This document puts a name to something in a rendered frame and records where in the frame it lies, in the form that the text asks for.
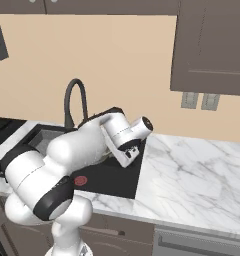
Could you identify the grey wall socket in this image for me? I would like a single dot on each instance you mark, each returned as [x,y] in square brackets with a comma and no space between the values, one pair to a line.
[210,102]
[189,100]

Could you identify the brown wall cupboard door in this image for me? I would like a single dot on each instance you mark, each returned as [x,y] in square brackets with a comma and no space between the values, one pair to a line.
[212,43]

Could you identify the brown base cupboard door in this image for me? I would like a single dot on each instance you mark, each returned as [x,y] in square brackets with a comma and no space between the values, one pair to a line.
[25,236]

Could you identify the black hob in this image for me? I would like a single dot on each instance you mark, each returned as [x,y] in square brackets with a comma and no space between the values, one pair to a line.
[3,128]

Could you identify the brown wall cupboard run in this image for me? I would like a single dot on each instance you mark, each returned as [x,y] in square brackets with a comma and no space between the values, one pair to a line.
[108,6]

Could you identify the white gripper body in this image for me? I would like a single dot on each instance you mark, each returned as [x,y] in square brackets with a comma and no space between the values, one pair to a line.
[125,160]

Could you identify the brown drawer front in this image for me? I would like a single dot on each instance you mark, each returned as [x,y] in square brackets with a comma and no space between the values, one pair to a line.
[125,241]

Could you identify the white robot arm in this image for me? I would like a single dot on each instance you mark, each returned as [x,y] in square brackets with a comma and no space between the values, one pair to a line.
[75,146]

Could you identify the black sink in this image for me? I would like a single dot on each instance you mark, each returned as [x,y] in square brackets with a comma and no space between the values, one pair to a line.
[108,180]

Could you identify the grey dishwasher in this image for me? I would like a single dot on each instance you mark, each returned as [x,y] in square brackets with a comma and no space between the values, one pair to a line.
[202,241]

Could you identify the red round disc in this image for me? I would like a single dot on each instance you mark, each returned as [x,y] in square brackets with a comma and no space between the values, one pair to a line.
[81,180]

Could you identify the black curved tap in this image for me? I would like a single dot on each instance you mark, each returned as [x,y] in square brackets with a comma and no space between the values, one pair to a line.
[69,100]

